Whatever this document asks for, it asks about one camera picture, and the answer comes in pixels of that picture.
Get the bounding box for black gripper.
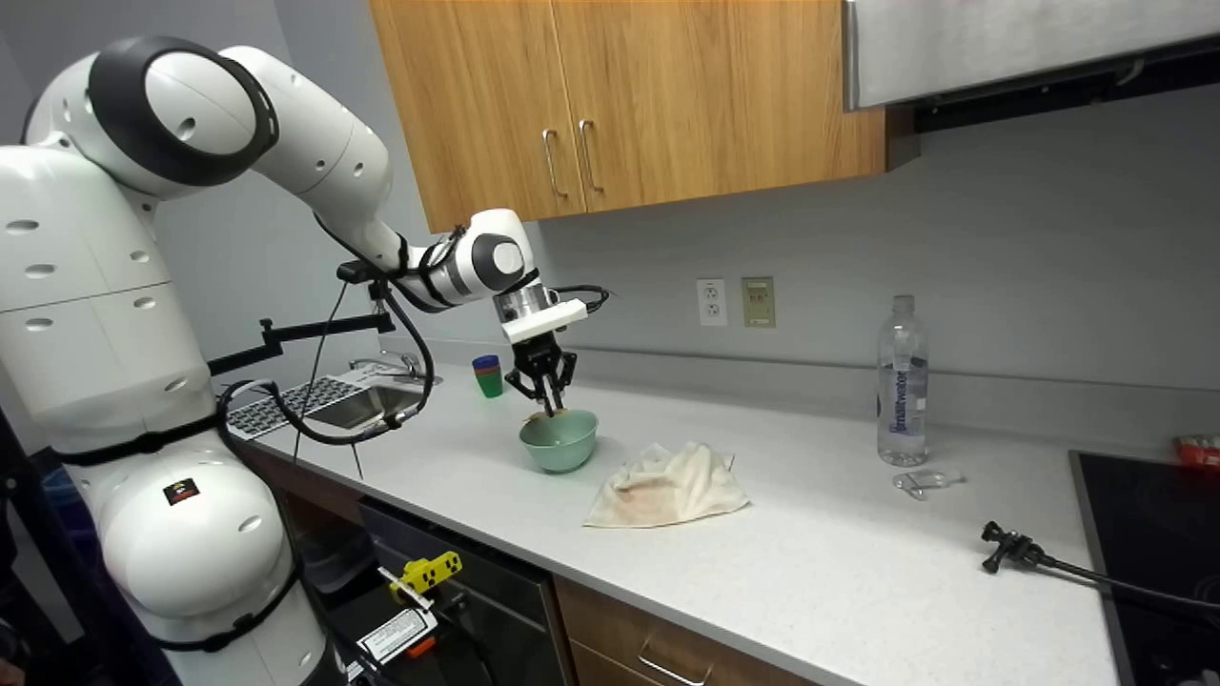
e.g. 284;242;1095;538
508;328;582;421

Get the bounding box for green bowl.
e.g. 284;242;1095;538
513;410;601;478

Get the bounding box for stacked blue green cups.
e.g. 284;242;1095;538
467;351;508;403

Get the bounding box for cream stained cloth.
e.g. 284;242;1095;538
582;439;755;533

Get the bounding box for yellow device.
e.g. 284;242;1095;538
395;549;467;600

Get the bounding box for black dishwasher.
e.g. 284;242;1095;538
358;495;569;686

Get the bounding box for wooden drawer front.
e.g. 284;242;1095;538
549;577;814;686

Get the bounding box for white and red device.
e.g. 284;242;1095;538
353;607;443;666

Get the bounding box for clear plastic water bottle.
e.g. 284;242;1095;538
872;293;935;471

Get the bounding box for stainless range hood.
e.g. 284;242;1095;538
837;0;1220;138

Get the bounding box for black cooktop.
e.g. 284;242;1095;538
1069;450;1220;686

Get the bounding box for small red item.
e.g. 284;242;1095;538
1169;431;1220;473

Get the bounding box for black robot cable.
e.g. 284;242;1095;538
221;260;614;450

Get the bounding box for white wall outlet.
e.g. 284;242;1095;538
692;274;731;333

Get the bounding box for steel cabinet door handle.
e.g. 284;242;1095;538
570;115;607;201
539;121;570;205

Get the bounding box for beige wall switch plate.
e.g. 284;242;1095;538
739;274;776;333

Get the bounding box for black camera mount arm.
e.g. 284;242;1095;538
204;260;401;383

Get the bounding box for steel drawer handle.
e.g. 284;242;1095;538
633;652;710;686

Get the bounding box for wooden wall cabinet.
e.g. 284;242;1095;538
366;0;917;238

